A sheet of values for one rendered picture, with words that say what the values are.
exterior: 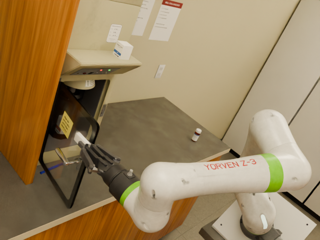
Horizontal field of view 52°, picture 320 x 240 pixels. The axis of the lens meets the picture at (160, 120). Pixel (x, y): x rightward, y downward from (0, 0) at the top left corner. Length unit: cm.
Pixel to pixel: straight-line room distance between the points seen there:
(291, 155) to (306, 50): 298
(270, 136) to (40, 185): 94
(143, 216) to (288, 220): 90
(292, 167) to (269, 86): 311
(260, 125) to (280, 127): 6
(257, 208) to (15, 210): 93
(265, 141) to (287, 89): 296
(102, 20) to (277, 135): 76
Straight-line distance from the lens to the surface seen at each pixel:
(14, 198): 141
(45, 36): 121
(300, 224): 167
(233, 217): 165
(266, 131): 110
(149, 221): 92
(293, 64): 401
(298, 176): 104
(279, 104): 408
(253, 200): 141
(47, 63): 120
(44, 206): 140
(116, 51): 136
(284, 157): 103
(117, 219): 182
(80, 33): 128
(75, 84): 144
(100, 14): 130
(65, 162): 119
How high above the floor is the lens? 195
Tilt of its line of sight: 26 degrees down
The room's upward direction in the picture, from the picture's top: 24 degrees clockwise
